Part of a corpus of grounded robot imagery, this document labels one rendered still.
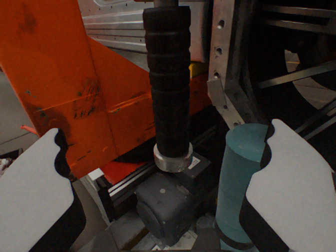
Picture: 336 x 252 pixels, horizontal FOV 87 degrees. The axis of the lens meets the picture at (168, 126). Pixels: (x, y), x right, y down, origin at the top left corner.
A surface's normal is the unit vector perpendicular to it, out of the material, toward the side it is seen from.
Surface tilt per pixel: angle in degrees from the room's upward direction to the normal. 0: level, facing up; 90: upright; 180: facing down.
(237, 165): 87
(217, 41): 90
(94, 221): 0
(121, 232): 0
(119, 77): 90
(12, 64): 90
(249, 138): 0
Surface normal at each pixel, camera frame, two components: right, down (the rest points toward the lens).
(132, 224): -0.05, -0.85
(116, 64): 0.69, 0.35
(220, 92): -0.72, 0.39
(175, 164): 0.07, 0.52
